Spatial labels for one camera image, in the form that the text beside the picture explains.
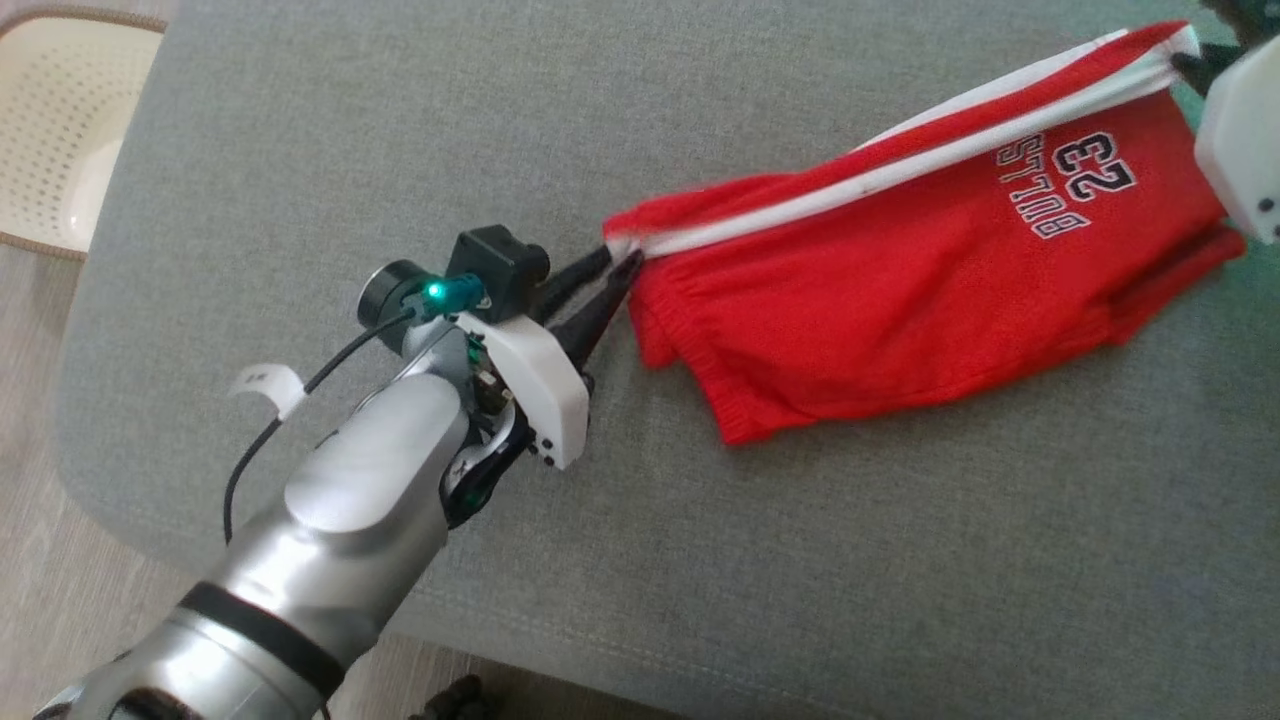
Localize cream perforated laundry basket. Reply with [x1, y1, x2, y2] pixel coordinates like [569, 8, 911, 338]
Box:
[0, 7, 168, 264]

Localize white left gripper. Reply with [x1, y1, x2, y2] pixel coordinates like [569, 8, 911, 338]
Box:
[455, 244, 648, 473]

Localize white left cable label tag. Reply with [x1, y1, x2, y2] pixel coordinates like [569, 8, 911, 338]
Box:
[229, 362, 308, 423]

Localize blue left camera connector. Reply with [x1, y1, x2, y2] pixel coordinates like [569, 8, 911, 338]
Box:
[400, 274, 491, 323]

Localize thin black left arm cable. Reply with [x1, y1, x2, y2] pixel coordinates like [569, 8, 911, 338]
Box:
[221, 308, 419, 548]

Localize red white basketball shorts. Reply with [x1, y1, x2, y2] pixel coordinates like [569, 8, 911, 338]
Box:
[602, 20, 1249, 449]

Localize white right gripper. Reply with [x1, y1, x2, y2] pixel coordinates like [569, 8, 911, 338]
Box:
[1168, 34, 1280, 248]

